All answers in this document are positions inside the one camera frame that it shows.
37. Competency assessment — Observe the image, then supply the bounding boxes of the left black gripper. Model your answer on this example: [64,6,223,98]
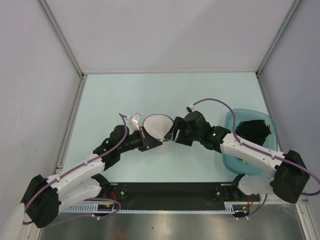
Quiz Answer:
[118,126,162,154]

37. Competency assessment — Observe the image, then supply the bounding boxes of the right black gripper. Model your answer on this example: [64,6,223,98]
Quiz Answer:
[164,116,202,147]

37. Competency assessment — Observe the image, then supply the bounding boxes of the white mesh laundry bag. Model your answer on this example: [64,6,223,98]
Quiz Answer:
[143,114,174,154]

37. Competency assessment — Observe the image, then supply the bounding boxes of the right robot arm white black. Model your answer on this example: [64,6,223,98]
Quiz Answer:
[164,111,310,204]

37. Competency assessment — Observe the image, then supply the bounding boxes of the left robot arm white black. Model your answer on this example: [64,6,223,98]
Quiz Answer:
[21,125,163,228]

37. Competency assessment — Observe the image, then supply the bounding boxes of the black bra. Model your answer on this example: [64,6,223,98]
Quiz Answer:
[235,119,272,146]

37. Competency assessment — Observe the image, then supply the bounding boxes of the teal plastic basin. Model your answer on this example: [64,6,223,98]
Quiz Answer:
[222,108,279,176]

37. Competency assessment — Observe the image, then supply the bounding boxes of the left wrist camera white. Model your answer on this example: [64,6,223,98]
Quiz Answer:
[126,113,141,132]

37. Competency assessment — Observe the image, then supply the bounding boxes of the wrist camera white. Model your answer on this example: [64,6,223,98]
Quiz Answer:
[126,113,141,132]
[186,104,196,113]

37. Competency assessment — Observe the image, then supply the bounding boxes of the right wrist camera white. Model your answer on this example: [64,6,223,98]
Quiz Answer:
[186,104,196,113]

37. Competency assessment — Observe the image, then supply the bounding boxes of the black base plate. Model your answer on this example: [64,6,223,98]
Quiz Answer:
[97,182,261,211]

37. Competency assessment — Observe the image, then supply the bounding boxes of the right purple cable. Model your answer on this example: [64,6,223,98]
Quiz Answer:
[192,97,320,196]

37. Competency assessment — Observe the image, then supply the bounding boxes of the white slotted cable duct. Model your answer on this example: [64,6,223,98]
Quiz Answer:
[62,201,250,215]

